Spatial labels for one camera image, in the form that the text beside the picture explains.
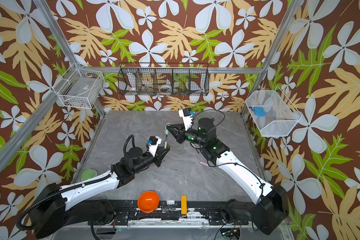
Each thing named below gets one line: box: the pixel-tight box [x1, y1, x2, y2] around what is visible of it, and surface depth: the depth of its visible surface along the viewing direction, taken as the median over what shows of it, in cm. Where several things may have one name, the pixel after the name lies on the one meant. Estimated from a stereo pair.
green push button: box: [80, 168, 98, 181], surface depth 89 cm
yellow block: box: [180, 195, 188, 215], surface depth 79 cm
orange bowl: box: [137, 190, 160, 214], surface depth 80 cm
